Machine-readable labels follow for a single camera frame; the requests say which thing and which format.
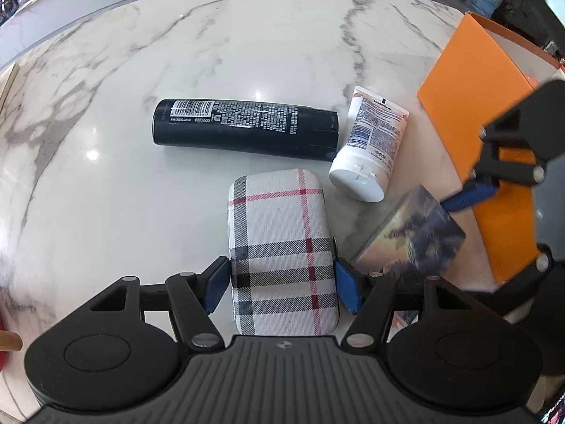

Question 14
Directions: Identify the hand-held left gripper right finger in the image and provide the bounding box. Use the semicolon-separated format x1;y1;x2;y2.
333;257;482;349

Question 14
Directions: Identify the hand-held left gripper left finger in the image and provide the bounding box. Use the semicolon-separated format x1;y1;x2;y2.
82;255;231;349

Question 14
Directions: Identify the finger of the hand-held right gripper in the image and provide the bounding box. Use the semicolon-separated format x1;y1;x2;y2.
468;246;554;316
441;102;548;210

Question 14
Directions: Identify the printed brown card box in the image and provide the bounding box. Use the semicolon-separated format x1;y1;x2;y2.
351;185;467;325

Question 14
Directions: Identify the plaid fabric case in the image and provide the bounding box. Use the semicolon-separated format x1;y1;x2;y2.
227;168;340;336

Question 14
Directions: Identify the orange cardboard box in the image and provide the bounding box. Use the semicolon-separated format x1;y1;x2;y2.
417;12;565;285

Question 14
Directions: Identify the white lotion tube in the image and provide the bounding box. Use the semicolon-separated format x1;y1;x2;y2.
329;85;410;203

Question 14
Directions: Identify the dark blue bottle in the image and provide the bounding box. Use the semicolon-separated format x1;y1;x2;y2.
152;98;340;163

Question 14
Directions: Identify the light wooden stick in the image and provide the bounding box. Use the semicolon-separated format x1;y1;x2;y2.
0;331;23;352

